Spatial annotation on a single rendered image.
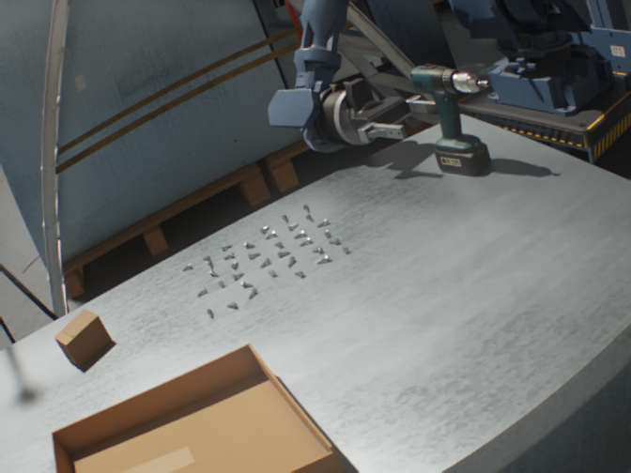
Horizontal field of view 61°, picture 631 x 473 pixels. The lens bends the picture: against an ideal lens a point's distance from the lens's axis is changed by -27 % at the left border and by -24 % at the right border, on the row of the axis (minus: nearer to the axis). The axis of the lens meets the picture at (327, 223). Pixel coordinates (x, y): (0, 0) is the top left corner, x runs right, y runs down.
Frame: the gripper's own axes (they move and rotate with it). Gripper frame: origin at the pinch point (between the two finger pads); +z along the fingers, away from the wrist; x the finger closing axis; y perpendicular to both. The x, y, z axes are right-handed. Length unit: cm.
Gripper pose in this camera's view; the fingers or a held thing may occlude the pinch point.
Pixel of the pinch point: (416, 119)
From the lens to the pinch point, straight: 146.7
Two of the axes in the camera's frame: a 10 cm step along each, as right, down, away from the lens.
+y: 3.2, 8.5, 4.2
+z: 6.4, 1.4, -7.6
